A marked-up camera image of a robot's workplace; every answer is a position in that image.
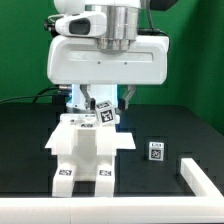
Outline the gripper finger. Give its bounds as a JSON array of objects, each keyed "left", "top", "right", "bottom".
[
  {"left": 118, "top": 85, "right": 136, "bottom": 110},
  {"left": 80, "top": 85, "right": 96, "bottom": 110}
]

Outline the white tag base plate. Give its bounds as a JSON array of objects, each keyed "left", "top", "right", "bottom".
[{"left": 114, "top": 133, "right": 136, "bottom": 150}]

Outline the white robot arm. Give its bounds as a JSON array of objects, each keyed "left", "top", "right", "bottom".
[{"left": 45, "top": 0, "right": 178, "bottom": 113}]

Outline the white chair back frame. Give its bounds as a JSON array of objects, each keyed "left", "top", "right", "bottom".
[{"left": 60, "top": 113, "right": 120, "bottom": 127}]

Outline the white U-shaped fence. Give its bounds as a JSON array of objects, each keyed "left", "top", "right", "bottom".
[{"left": 0, "top": 158, "right": 224, "bottom": 224}]

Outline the black cable on table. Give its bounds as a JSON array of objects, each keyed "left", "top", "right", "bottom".
[{"left": 0, "top": 85, "right": 73, "bottom": 106}]

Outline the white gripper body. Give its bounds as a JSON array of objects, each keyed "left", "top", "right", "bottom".
[{"left": 47, "top": 36, "right": 169, "bottom": 85}]

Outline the white chair seat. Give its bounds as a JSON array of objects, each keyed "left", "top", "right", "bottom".
[{"left": 48, "top": 122, "right": 116, "bottom": 181}]

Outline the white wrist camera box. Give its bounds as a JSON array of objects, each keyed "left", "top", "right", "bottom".
[{"left": 55, "top": 11, "right": 107, "bottom": 37}]

